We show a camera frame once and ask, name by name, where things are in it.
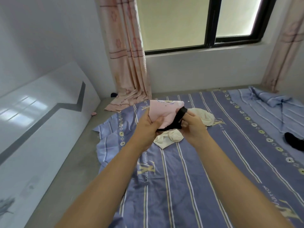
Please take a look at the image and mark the person's left hand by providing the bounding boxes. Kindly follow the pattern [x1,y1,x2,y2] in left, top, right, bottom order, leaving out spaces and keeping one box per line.
[133,108,165,150]

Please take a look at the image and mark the person's right hand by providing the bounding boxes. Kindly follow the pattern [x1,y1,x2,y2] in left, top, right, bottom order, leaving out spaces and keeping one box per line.
[181,111,210,147]

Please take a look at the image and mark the black sock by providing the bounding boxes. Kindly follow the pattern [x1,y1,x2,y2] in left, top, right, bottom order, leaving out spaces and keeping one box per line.
[156,107,188,134]

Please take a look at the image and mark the pink cloth garment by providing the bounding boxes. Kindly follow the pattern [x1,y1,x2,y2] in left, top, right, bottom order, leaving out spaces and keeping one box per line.
[148,100,186,131]

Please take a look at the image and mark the person's left forearm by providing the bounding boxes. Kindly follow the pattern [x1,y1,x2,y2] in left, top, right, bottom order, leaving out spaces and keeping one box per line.
[54,140,153,228]

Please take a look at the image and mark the person's right forearm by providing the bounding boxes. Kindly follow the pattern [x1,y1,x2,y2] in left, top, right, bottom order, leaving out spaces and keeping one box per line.
[190,135,296,228]

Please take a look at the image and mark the cream garment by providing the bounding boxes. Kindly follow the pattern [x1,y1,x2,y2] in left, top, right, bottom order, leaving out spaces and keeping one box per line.
[153,108,215,149]

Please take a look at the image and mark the purple striped bed sheet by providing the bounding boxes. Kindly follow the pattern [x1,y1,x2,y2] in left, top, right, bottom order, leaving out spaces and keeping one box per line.
[92,89,304,228]

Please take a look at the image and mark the pink flowered curtain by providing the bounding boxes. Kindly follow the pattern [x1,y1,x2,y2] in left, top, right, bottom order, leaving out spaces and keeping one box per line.
[261,0,304,93]
[98,0,152,112]

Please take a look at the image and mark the light blue striped quilt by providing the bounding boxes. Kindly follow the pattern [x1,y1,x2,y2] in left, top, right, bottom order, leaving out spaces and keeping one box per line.
[228,85,304,155]

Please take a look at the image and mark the black garment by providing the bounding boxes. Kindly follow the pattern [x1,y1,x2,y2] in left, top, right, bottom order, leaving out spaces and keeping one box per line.
[284,132,304,151]

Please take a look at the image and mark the white glossy headboard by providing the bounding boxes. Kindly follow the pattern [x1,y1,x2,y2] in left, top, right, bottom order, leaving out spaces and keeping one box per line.
[0,61,101,228]

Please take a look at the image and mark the black window frame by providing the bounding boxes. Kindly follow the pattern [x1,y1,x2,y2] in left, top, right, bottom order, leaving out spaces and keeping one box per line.
[134,0,278,56]

